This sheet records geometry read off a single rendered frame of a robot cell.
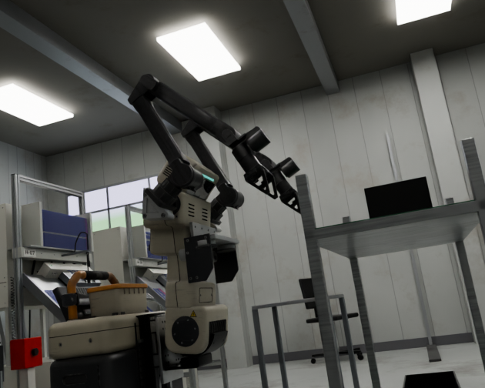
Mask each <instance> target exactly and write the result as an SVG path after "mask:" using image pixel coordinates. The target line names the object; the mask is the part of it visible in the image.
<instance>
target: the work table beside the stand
mask: <svg viewBox="0 0 485 388"><path fill-rule="evenodd" d="M335 298H339V304H340V309H341V314H342V319H343V327H344V332H345V337H346V345H347V349H348V354H349V359H350V368H351V372H352V377H353V385H354V388H360V383H359V378H358V374H357V369H356V361H355V356H354V352H353V344H352V339H351V334H350V326H349V321H348V316H347V312H346V304H345V299H344V295H343V294H337V295H330V296H328V299H329V300H330V299H335ZM313 301H315V297H313V298H308V299H297V300H291V301H285V302H280V303H270V304H264V305H258V306H252V312H253V323H254V329H255V335H256V346H257V352H258V358H259V369H260V375H261V381H262V387H263V388H269V386H268V380H267V375H266V364H265V358H264V352H263V342H262V335H261V329H260V323H259V313H258V309H262V308H268V307H272V311H273V322H274V328H275V334H276V344H277V349H278V355H279V365H280V371H281V377H282V382H283V388H289V385H288V379H287V374H286V364H285V358H284V353H283V343H282V337H281V332H280V326H279V316H278V310H277V306H285V305H290V304H297V303H307V302H313ZM329 307H330V312H331V317H332V322H333V315H332V310H331V305H330V301H329ZM333 331H334V336H335V341H336V334H335V329H334V324H333ZM336 349H337V354H338V359H339V367H340V372H341V377H342V381H343V375H342V370H341V365H340V356H339V351H338V347H337V342H336ZM343 388H344V383H343Z"/></svg>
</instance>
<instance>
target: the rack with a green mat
mask: <svg viewBox="0 0 485 388"><path fill-rule="evenodd" d="M460 145H461V149H462V152H463V157H464V161H465V165H466V168H467V174H468V177H469V180H470V186H471V190H472V193H473V200H470V201H465V202H457V203H454V200H453V197H449V198H445V201H446V205H443V206H435V207H431V208H426V209H418V210H413V211H409V212H402V213H397V214H392V215H388V216H380V217H375V218H371V219H363V220H358V221H354V222H350V217H349V216H344V217H343V223H341V224H336V225H332V226H324V227H319V228H316V221H315V216H314V211H313V203H312V198H311V193H310V188H309V180H308V175H307V174H305V173H304V174H300V175H296V176H295V178H296V187H297V192H298V197H299V206H300V211H301V216H302V221H303V230H304V236H305V240H306V249H307V254H308V259H309V267H310V273H311V278H312V283H313V292H314V296H315V302H316V311H317V316H318V320H319V330H320V335H321V340H322V345H323V354H324V359H325V364H326V372H327V378H328V383H329V388H343V381H342V377H341V372H340V364H339V359H338V354H337V349H336V341H335V336H334V331H333V322H332V317H331V312H330V307H329V299H328V294H327V289H326V280H325V276H324V271H323V262H322V257H321V252H320V247H322V248H324V249H327V250H329V251H331V252H334V253H337V254H339V255H341V256H345V257H346V258H349V259H350V265H351V270H352V274H353V282H354V286H355V291H356V299H357V303H358V308H359V312H360V320H361V325H362V330H363V338H364V342H365V347H366V354H367V359H368V364H369V368H370V376H371V380H372V385H373V388H381V385H380V377H379V373H378V368H377V364H376V356H375V352H374V347H373V339H372V335H371V330H370V323H369V318H368V314H367V309H366V301H365V297H364V292H363V285H362V280H361V276H360V268H359V263H358V259H357V258H361V257H366V256H375V255H380V254H385V253H394V252H399V251H405V250H410V249H419V248H424V247H429V246H438V245H443V244H449V243H455V245H456V248H457V255H458V258H459V262H460V268H461V272H462V275H463V281H464V285H465V289H466V292H467V298H468V302H469V306H470V311H471V316H472V319H473V325H474V329H475V333H476V336H477V342H478V346H479V349H480V355H481V359H482V363H483V369H484V372H485V332H484V328H483V323H482V319H481V315H480V310H479V306H478V302H477V297H476V293H475V289H474V286H473V280H472V276H471V272H470V267H469V263H468V259H467V254H466V250H465V246H464V243H463V241H464V240H465V238H466V237H467V236H468V235H469V234H470V233H471V232H472V230H473V229H474V228H475V227H476V226H477V225H478V224H479V223H480V228H481V231H482V234H483V241H484V244H485V180H484V177H483V171H482V168H481V164H480V159H479V156H478V152H477V147H476V143H475V140H474V138H468V139H462V140H461V143H460Z"/></svg>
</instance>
